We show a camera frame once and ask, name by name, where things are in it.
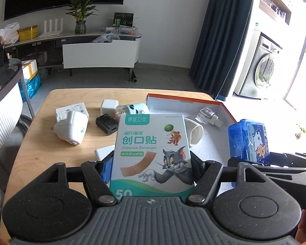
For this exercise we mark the white tv cabinet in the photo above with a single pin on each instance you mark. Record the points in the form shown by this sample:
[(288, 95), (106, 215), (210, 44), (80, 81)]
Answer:
[(74, 51)]

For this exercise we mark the potted plant in vase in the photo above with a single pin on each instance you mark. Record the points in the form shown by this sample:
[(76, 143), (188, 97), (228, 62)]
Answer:
[(80, 10)]

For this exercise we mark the small white cube charger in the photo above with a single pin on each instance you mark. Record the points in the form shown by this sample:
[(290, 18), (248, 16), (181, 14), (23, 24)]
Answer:
[(108, 107)]

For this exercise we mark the round white ribbed side table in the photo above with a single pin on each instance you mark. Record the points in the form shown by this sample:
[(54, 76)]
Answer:
[(10, 98)]

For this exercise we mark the dark blue curtain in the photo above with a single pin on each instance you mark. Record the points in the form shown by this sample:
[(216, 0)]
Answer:
[(220, 46)]

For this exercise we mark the orange white cardboard tray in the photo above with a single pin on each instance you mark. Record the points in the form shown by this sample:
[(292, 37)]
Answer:
[(214, 144)]

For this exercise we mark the white plastic bag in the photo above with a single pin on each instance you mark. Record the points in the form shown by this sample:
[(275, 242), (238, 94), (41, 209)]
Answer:
[(10, 34)]

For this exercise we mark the silver washing machine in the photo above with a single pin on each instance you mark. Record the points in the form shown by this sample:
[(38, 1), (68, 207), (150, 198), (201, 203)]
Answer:
[(262, 61)]

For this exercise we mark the blue plastic bag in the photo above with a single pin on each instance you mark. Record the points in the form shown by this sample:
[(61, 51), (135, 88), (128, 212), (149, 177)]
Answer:
[(32, 86)]

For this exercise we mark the white charger with prongs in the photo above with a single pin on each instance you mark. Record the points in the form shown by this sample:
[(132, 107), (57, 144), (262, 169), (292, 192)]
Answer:
[(103, 152)]

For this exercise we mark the blue tissue pack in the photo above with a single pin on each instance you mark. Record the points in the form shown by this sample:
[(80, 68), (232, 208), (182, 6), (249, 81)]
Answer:
[(248, 141)]

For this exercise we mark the yellow box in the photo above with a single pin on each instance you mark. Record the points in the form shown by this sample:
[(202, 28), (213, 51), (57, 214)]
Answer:
[(28, 33)]

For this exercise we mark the white power adapter box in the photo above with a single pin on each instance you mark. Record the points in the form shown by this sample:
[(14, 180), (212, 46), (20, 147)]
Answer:
[(62, 112)]

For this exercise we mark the cardboard box on floor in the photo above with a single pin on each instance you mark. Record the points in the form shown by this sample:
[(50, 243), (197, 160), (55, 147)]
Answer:
[(29, 68)]

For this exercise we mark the white mosquito repellent plug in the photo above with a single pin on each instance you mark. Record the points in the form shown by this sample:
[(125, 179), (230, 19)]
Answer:
[(72, 129)]

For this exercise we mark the clear liquid refill bottle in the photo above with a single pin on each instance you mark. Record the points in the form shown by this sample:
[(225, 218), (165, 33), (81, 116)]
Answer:
[(207, 116)]

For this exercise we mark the black usb charger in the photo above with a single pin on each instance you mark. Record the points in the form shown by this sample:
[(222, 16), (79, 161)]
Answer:
[(107, 124)]

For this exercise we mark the black green display box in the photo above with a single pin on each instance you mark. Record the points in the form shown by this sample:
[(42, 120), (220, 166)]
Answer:
[(123, 19)]

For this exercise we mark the white wifi router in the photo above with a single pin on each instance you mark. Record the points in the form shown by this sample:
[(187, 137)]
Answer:
[(51, 28)]

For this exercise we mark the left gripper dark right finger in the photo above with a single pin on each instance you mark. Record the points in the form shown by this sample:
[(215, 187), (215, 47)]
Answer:
[(198, 167)]

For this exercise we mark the teal adhesive bandage box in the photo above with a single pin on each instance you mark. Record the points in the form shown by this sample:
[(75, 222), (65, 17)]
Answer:
[(151, 157)]

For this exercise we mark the white mosquito plug green button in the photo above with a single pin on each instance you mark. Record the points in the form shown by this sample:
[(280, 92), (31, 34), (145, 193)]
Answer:
[(195, 132)]

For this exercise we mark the blue toothpick jar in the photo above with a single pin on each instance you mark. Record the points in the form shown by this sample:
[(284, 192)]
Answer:
[(132, 109)]

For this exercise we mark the black roll on floor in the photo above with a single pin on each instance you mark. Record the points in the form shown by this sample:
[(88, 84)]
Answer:
[(133, 76)]

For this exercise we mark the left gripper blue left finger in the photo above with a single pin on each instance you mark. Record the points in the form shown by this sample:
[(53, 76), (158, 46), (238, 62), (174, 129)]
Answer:
[(105, 167)]

